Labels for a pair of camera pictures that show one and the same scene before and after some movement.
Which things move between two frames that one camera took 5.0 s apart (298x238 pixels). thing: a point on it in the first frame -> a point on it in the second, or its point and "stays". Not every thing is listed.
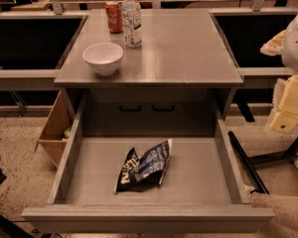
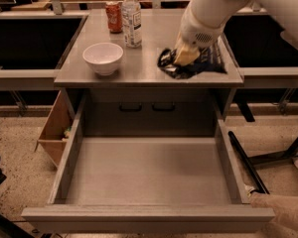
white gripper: (296, 47) -> (196, 31)
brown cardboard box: (57, 131) stays
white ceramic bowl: (104, 57) stays
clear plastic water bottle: (131, 19) stays
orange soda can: (114, 10) stays
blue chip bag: (145, 172) -> (208, 61)
